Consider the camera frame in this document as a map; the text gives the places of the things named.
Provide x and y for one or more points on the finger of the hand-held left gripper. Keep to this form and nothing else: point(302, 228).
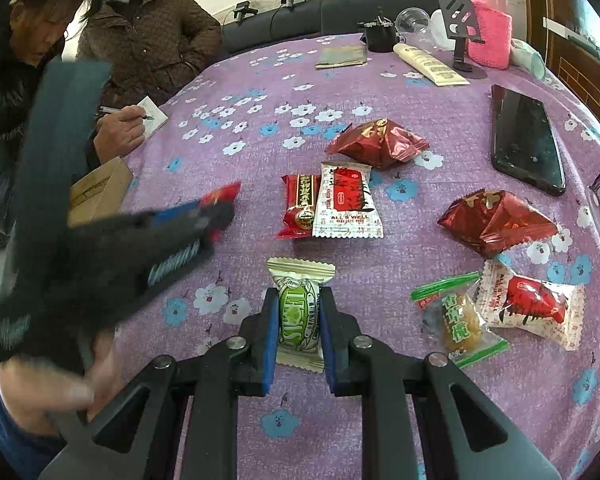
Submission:
point(210, 232)
point(175, 216)

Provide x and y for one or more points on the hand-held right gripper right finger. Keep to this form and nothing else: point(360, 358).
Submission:
point(330, 340)

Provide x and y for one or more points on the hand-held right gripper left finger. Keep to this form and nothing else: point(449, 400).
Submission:
point(267, 340)

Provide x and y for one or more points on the white snack packet green label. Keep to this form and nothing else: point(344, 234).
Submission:
point(297, 320)

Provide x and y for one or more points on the plain red snack packet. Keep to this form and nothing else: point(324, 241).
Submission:
point(225, 194)

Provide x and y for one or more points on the brown cardboard box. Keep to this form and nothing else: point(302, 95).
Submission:
point(100, 190)

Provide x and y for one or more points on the red snack packet gold label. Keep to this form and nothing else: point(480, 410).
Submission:
point(297, 200)

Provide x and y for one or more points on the white snack packet red print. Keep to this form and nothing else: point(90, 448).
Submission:
point(347, 200)
point(530, 305)

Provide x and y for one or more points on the person's left forearm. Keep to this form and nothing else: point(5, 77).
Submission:
point(10, 435)

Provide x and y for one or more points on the person's left hand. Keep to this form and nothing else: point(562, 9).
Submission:
point(50, 387)

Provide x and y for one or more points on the purple floral tablecloth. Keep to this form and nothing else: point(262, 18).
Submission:
point(260, 270)

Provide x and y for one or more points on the small white notepad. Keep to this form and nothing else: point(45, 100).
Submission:
point(155, 115)

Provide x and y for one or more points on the pen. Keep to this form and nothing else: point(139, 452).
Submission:
point(125, 112)

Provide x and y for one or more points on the clear snack packet green edges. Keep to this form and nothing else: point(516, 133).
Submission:
point(457, 320)

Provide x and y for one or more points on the dark red pyramid snack packet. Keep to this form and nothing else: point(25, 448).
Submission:
point(495, 220)
point(380, 145)

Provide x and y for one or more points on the olive booklet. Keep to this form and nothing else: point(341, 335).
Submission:
point(340, 57)

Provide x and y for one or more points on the black sofa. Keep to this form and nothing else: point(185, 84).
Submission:
point(300, 15)

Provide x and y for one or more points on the black mug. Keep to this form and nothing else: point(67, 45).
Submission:
point(380, 37)

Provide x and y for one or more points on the cream squeeze tube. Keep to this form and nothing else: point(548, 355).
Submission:
point(430, 65)

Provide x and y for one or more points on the black smartphone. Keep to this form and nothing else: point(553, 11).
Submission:
point(525, 140)

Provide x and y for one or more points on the clear glass cup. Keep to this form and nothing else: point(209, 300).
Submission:
point(412, 20)

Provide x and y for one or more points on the white plastic jar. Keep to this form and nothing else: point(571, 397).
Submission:
point(437, 27)

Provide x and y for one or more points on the black phone stand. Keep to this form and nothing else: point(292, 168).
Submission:
point(457, 12)

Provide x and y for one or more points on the pink bottle with knit sleeve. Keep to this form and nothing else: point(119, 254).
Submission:
point(490, 35)

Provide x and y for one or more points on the mint green cup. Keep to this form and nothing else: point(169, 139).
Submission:
point(527, 57)

